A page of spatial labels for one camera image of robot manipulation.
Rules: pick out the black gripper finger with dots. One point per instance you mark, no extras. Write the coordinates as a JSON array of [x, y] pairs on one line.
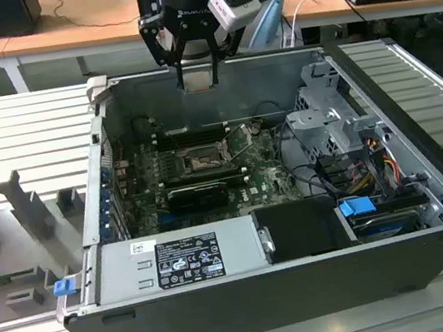
[[151, 42], [227, 43]]

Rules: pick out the silver CPU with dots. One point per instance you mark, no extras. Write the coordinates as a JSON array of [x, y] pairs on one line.
[[199, 81]]

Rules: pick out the black RAM slot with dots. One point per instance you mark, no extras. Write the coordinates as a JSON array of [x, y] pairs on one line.
[[206, 173], [201, 142], [199, 128], [200, 138], [199, 133]]

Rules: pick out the CPU socket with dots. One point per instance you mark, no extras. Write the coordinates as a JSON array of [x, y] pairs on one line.
[[203, 159]]

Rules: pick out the pale blue teach pendant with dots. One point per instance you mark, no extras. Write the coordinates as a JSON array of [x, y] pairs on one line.
[[266, 24]]

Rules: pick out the grey case latch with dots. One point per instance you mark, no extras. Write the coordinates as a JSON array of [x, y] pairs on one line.
[[97, 88]]

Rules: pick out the metal drive cage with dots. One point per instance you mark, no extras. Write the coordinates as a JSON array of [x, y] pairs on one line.
[[323, 116]]

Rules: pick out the green motherboard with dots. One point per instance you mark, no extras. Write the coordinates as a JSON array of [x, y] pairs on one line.
[[265, 176]]

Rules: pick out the black graphics card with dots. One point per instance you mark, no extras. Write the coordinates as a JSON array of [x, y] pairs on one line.
[[197, 199]]

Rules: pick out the black plastic shroud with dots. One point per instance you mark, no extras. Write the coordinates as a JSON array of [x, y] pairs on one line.
[[299, 229]]

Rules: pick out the grey parts rack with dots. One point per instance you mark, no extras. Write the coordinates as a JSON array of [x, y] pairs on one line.
[[27, 205]]

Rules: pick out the blue disk carrier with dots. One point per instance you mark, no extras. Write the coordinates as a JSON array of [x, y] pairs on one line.
[[357, 212]]

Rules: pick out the grey power supply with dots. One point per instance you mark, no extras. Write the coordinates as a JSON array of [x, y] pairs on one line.
[[120, 274]]

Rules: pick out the hard disk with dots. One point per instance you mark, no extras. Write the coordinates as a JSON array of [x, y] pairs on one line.
[[383, 229]]

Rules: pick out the blue case latch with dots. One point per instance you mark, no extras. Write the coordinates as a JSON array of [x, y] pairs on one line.
[[64, 288]]

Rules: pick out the black open PC case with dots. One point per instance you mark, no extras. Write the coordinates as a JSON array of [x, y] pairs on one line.
[[270, 314]]

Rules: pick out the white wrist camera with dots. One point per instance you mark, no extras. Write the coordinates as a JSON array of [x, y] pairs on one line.
[[235, 10]]

